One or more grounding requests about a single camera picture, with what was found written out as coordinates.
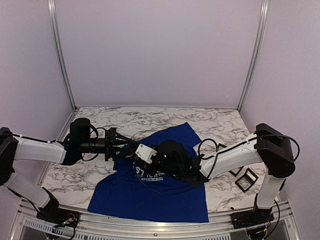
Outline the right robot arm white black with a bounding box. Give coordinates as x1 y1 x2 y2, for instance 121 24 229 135
135 123 300 224

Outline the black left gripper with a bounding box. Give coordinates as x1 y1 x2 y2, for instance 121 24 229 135
79 130 133 162

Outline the blue panda print t-shirt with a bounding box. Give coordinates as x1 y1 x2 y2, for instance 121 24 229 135
87 121 210 223

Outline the black display box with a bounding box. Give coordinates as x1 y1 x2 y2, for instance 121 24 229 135
217 143 227 152
229 166 244 177
235 167 259 193

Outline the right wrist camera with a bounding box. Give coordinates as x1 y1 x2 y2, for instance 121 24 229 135
134 144 158 164

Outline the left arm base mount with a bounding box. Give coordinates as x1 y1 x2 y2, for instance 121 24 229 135
36 201 80 228

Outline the right aluminium corner post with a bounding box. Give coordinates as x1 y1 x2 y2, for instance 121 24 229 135
237 0 270 113

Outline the black display box right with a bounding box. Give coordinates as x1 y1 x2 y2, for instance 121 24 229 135
235 167 259 193

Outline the left aluminium corner post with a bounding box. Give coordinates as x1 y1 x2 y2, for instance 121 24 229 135
47 0 77 112

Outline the black display box left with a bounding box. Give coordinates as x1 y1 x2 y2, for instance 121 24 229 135
217 143 227 152

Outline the black display box middle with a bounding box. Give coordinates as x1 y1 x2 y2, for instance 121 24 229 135
229 166 244 177

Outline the aluminium corner post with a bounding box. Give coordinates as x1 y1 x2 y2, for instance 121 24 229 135
237 0 270 113
47 0 77 112

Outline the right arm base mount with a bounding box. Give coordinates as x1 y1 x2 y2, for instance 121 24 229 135
230 208 275 229

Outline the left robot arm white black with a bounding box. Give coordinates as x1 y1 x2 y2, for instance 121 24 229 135
0 117 139 223

